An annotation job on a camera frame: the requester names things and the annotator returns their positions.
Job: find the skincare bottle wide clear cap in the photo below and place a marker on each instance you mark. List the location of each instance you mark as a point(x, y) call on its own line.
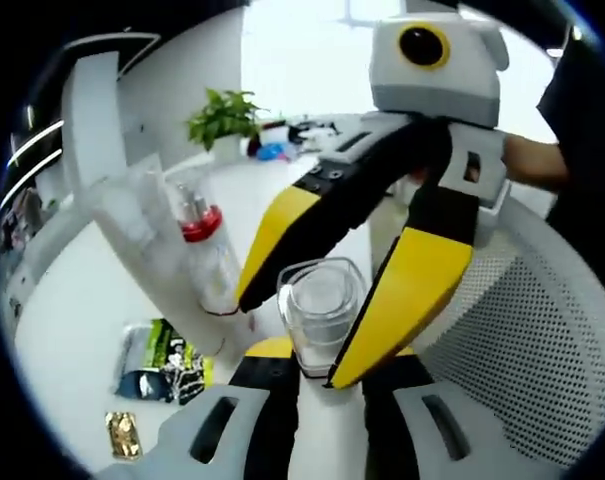
point(322, 310)

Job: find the green plant in white pot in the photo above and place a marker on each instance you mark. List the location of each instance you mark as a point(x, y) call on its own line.
point(222, 117)

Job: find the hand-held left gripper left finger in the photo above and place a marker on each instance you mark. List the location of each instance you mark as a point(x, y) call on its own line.
point(262, 400)

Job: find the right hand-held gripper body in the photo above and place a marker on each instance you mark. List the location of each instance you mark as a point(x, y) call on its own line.
point(432, 75)

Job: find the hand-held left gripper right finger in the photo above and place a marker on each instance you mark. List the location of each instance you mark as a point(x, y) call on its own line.
point(392, 410)

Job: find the grey mesh office chair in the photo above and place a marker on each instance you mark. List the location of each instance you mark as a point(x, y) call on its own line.
point(532, 350)

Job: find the white skincare bottle red collar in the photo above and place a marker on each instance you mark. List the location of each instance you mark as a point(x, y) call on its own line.
point(217, 270)

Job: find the green black skincare sachet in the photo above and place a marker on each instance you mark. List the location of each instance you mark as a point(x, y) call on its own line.
point(167, 350)

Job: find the small dark pot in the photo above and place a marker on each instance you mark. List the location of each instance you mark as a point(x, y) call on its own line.
point(254, 146)

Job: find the blue crumpled bag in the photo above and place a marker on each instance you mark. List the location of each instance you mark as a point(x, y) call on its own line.
point(269, 151)

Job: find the gold foil skincare sachet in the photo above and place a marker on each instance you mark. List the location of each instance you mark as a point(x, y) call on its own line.
point(124, 435)

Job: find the large bright window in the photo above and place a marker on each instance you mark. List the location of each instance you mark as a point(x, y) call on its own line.
point(307, 60)

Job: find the white skincare tube red line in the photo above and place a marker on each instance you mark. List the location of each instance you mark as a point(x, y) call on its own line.
point(182, 310)

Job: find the person's dark shirt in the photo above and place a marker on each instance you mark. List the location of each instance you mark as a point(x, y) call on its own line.
point(587, 150)

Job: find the pile of small desk items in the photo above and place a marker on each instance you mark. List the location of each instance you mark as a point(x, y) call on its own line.
point(312, 134)

